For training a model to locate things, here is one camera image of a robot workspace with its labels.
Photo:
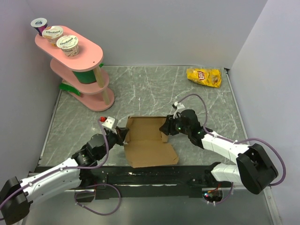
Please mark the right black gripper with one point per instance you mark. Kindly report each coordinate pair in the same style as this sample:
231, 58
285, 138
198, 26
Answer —
168, 125

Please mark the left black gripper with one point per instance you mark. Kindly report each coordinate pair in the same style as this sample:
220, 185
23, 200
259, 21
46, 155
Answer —
122, 132

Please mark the brown cardboard box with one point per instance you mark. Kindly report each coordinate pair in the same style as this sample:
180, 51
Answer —
146, 145

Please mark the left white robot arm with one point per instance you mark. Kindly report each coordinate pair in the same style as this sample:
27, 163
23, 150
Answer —
18, 196

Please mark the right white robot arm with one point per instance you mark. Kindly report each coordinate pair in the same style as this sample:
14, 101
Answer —
252, 167

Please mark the pink tiered shelf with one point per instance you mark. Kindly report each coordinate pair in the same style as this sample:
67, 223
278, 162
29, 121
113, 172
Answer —
96, 96

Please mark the yellow chips bag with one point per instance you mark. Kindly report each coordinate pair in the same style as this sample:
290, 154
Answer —
205, 76

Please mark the white Chobani yogurt cup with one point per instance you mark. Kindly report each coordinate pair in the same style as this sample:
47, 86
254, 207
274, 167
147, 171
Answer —
69, 45

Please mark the orange Chobani yogurt cup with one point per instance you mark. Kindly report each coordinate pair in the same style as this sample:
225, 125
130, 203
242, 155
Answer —
52, 34

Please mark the purple yogurt cup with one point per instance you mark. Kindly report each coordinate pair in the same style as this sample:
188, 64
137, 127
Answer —
39, 24

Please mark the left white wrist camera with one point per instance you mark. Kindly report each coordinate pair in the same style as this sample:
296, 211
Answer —
109, 123

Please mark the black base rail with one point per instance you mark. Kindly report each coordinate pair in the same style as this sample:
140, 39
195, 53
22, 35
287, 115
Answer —
159, 181

